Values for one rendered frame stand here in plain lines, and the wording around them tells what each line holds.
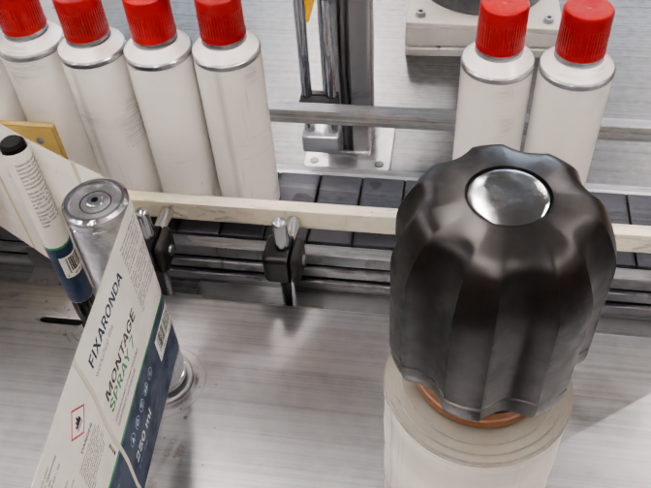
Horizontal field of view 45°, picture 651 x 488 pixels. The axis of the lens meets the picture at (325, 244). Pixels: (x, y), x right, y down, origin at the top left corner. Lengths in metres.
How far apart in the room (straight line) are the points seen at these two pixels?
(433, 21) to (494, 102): 0.37
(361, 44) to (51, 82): 0.27
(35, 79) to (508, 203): 0.46
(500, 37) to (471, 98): 0.05
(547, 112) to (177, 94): 0.27
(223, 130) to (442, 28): 0.38
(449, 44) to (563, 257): 0.70
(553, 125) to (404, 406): 0.29
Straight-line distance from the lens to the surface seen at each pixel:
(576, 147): 0.60
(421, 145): 0.83
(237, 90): 0.60
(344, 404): 0.57
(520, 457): 0.35
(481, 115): 0.58
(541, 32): 0.94
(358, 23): 0.72
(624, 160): 0.84
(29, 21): 0.64
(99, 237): 0.45
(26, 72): 0.65
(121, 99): 0.64
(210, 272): 0.71
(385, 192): 0.70
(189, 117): 0.63
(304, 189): 0.71
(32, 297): 0.68
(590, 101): 0.58
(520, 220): 0.27
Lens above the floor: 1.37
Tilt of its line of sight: 48 degrees down
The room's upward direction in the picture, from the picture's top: 5 degrees counter-clockwise
